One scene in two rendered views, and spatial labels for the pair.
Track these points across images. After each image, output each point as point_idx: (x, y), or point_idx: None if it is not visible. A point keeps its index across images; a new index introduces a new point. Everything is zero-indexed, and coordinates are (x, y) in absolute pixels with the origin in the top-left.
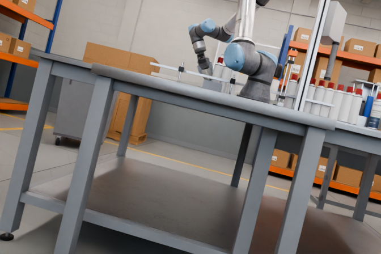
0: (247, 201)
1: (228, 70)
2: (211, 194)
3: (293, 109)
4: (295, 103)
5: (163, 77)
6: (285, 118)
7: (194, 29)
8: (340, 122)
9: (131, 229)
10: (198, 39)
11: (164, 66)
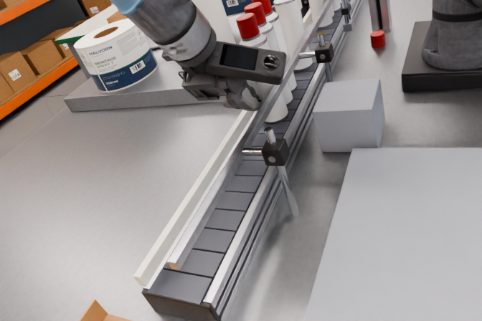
0: None
1: (275, 35)
2: None
3: (386, 14)
4: (387, 2)
5: (176, 236)
6: None
7: None
8: None
9: None
10: (193, 10)
11: (210, 208)
